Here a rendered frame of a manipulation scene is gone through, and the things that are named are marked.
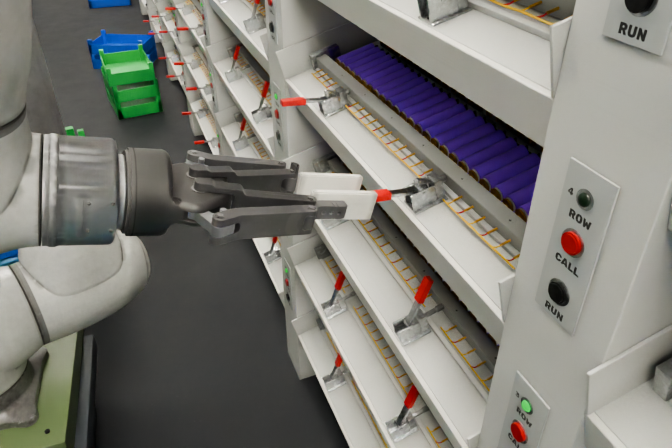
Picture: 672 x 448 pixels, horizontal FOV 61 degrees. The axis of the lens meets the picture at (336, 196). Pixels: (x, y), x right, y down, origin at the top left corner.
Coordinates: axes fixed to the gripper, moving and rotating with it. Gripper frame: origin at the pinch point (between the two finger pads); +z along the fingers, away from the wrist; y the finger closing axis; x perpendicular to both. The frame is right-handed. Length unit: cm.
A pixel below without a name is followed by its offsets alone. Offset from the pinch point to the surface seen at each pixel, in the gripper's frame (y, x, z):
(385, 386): -7.9, -38.8, 22.1
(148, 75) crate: -214, -60, 11
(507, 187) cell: 5.4, 4.4, 16.0
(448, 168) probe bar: -0.7, 3.3, 13.0
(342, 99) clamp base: -26.0, 1.3, 11.5
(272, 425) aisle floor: -33, -77, 18
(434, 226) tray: 3.9, -1.2, 10.0
